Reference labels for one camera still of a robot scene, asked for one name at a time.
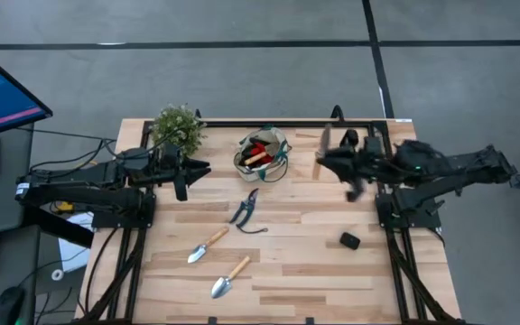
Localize wide trowel wooden handle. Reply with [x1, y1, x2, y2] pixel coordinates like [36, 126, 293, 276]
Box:
[210, 255, 253, 300]

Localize black pruning shears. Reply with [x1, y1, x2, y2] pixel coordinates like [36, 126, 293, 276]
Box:
[227, 188, 269, 235]

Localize small black box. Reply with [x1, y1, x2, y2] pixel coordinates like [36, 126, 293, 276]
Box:
[339, 231, 362, 251]

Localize beige gardening bag green handles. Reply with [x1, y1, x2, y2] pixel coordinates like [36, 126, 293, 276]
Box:
[233, 125, 293, 184]

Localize thin black monitor cable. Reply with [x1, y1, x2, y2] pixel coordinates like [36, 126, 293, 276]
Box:
[15, 126, 117, 143]

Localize metal scoop wooden handle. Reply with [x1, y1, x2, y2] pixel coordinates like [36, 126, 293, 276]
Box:
[312, 123, 334, 181]

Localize black cable bundle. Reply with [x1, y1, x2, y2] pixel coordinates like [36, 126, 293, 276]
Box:
[28, 137, 121, 175]

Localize white paper sheet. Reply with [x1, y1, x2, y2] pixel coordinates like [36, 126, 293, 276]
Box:
[58, 211, 95, 273]

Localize black computer mouse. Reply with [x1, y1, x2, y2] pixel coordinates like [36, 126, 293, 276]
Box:
[0, 285, 27, 325]

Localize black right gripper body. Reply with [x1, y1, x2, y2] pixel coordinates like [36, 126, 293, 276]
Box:
[331, 144, 379, 182]

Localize black diagonal bar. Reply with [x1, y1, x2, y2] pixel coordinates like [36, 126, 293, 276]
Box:
[23, 211, 95, 249]

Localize grey desk cabinet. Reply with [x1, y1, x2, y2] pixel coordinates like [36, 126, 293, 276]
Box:
[0, 124, 36, 238]

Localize thick black hose cable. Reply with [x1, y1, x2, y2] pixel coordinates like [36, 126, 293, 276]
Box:
[82, 227, 121, 317]

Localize green potted plant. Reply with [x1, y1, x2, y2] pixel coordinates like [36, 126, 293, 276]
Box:
[151, 103, 207, 159]

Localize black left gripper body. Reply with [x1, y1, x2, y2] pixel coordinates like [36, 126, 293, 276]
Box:
[159, 144, 194, 185]

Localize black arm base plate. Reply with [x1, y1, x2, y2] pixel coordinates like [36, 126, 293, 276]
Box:
[375, 192, 442, 229]
[91, 193, 156, 229]

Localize narrow trowel wooden handle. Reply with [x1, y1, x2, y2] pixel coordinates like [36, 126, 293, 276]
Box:
[186, 225, 231, 265]

